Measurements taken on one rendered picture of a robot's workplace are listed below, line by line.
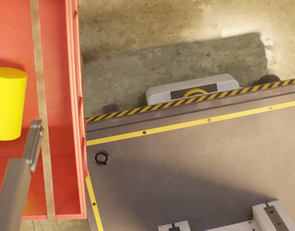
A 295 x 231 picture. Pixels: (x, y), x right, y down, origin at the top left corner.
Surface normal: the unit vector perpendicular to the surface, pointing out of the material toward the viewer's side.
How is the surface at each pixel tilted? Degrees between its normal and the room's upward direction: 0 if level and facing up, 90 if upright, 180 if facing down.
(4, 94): 6
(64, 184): 90
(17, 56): 0
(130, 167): 0
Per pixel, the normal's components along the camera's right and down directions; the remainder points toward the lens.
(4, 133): 0.43, 0.36
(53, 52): 0.09, 0.32
